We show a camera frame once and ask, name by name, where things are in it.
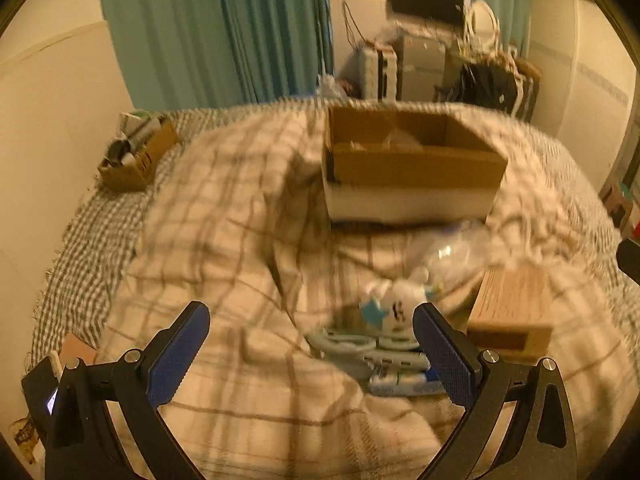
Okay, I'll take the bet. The orange notebook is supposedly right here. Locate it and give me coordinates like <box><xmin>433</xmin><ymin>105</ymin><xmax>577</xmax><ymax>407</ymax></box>
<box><xmin>60</xmin><ymin>333</ymin><xmax>96</xmax><ymax>365</ymax></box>

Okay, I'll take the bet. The brown medicine box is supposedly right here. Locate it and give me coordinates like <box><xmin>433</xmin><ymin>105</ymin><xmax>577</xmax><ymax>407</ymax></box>
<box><xmin>466</xmin><ymin>263</ymin><xmax>553</xmax><ymax>362</ymax></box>

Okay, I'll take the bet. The white suitcase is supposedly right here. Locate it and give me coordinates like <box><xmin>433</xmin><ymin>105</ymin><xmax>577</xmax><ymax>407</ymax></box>
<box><xmin>358</xmin><ymin>44</ymin><xmax>398</xmax><ymax>102</ymax></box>

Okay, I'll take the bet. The teal curtain left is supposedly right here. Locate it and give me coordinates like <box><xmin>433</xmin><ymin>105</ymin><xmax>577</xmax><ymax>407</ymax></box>
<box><xmin>100</xmin><ymin>0</ymin><xmax>245</xmax><ymax>110</ymax></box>

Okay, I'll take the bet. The open brown cardboard box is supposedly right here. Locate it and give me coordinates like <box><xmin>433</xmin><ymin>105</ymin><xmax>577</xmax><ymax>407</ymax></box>
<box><xmin>322</xmin><ymin>106</ymin><xmax>508</xmax><ymax>226</ymax></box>

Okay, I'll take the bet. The silver mini fridge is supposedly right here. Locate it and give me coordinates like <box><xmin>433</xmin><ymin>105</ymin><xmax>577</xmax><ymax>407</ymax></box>
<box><xmin>395</xmin><ymin>35</ymin><xmax>446</xmax><ymax>102</ymax></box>

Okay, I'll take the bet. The clear plastic bag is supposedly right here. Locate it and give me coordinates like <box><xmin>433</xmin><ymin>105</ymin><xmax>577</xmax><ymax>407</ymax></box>
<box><xmin>405</xmin><ymin>219</ymin><xmax>491</xmax><ymax>296</ymax></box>

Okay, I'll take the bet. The white toy with blue star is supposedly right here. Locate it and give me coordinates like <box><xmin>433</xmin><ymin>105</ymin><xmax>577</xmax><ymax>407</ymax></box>
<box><xmin>359</xmin><ymin>280</ymin><xmax>430</xmax><ymax>336</ymax></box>

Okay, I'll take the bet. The white louvered wardrobe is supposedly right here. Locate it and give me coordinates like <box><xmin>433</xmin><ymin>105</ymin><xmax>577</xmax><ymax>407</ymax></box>
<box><xmin>527</xmin><ymin>0</ymin><xmax>636</xmax><ymax>190</ymax></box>

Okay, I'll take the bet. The chair with black jacket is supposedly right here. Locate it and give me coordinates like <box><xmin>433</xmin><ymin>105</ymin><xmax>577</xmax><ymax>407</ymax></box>
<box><xmin>434</xmin><ymin>52</ymin><xmax>542</xmax><ymax>122</ymax></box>

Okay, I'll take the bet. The beige plaid blanket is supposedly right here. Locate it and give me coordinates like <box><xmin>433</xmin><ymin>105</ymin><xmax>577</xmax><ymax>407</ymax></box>
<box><xmin>98</xmin><ymin>100</ymin><xmax>639</xmax><ymax>479</ymax></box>

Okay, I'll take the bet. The oval white vanity mirror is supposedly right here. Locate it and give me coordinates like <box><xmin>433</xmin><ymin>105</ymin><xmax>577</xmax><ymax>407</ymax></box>
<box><xmin>465</xmin><ymin>0</ymin><xmax>500</xmax><ymax>52</ymax></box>

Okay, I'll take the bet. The teal curtain middle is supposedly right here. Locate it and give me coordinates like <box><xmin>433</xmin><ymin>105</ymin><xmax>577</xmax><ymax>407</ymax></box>
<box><xmin>220</xmin><ymin>0</ymin><xmax>333</xmax><ymax>103</ymax></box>

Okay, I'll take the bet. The small cardboard box with clutter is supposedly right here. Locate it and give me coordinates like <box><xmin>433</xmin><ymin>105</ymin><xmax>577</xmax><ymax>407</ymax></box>
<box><xmin>98</xmin><ymin>110</ymin><xmax>179</xmax><ymax>193</ymax></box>

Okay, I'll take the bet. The toothpaste tube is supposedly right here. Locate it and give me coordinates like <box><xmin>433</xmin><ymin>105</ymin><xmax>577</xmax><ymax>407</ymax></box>
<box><xmin>368</xmin><ymin>367</ymin><xmax>445</xmax><ymax>396</ymax></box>

